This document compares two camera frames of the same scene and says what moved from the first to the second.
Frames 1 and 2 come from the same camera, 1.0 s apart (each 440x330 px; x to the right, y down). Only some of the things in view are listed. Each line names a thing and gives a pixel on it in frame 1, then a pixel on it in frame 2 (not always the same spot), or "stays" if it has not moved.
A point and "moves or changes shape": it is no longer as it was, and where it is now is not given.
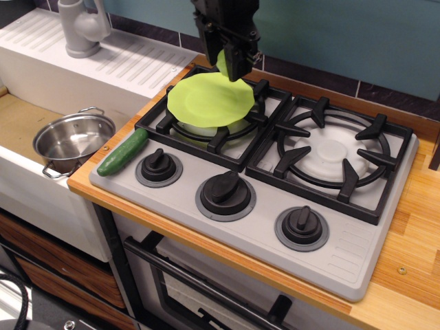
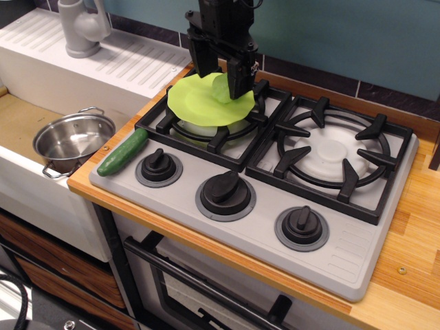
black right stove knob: (302, 229) stays
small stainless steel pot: (67, 141) stays
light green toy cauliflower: (221, 63) moves or changes shape
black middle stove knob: (225, 197) stays
